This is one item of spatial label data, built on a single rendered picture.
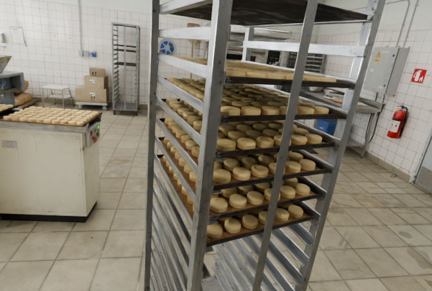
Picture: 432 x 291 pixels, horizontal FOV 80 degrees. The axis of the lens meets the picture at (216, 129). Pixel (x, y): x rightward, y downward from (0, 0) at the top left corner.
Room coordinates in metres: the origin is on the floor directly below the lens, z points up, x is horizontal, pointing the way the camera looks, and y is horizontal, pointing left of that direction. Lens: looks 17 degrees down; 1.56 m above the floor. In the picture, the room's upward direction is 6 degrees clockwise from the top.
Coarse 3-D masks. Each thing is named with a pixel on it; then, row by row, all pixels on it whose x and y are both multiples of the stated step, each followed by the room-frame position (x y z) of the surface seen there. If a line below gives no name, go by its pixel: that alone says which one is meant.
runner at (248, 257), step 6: (234, 240) 1.14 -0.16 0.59; (240, 240) 1.11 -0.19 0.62; (240, 246) 1.10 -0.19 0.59; (240, 252) 1.06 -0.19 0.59; (246, 252) 1.05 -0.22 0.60; (246, 258) 1.02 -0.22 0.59; (252, 258) 1.01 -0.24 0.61; (252, 264) 0.99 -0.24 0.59; (252, 270) 0.96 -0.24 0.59; (264, 276) 0.92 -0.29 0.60; (264, 282) 0.90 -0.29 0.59; (270, 282) 0.88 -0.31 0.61; (270, 288) 0.87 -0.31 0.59
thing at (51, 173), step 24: (0, 144) 1.76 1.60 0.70; (24, 144) 1.78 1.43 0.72; (48, 144) 1.80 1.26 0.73; (72, 144) 1.82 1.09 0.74; (96, 144) 2.11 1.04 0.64; (0, 168) 1.76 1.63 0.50; (24, 168) 1.78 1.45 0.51; (48, 168) 1.80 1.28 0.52; (72, 168) 1.82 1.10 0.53; (96, 168) 2.09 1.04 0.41; (0, 192) 1.75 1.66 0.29; (24, 192) 1.77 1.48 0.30; (48, 192) 1.79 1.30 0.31; (72, 192) 1.81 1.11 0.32; (96, 192) 2.06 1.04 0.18; (24, 216) 1.80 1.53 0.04; (48, 216) 1.82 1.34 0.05; (72, 216) 1.84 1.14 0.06
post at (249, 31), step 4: (248, 28) 1.29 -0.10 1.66; (252, 28) 1.30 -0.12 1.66; (248, 32) 1.29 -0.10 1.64; (252, 32) 1.30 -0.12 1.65; (248, 36) 1.29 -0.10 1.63; (252, 36) 1.30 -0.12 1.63; (244, 40) 1.31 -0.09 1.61; (248, 40) 1.29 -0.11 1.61; (252, 40) 1.30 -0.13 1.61; (244, 48) 1.30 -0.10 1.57; (248, 48) 1.29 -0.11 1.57; (244, 52) 1.30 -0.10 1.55; (248, 52) 1.29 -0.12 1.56; (244, 56) 1.30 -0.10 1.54; (248, 56) 1.30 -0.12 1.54; (248, 60) 1.30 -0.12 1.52; (220, 256) 1.30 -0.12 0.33
